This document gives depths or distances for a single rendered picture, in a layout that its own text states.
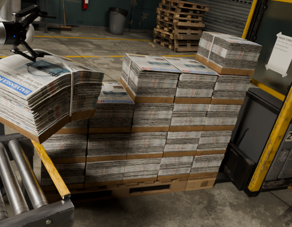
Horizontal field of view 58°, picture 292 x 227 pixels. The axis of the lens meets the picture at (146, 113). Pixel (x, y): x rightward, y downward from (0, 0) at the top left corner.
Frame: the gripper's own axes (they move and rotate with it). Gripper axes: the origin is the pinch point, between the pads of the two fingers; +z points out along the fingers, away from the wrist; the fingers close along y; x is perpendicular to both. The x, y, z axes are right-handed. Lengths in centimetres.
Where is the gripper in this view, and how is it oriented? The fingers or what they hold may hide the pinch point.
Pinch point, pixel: (49, 34)
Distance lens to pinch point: 113.6
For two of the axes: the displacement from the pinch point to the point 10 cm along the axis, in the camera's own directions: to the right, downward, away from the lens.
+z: 5.0, -2.2, 8.4
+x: 8.3, 3.8, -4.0
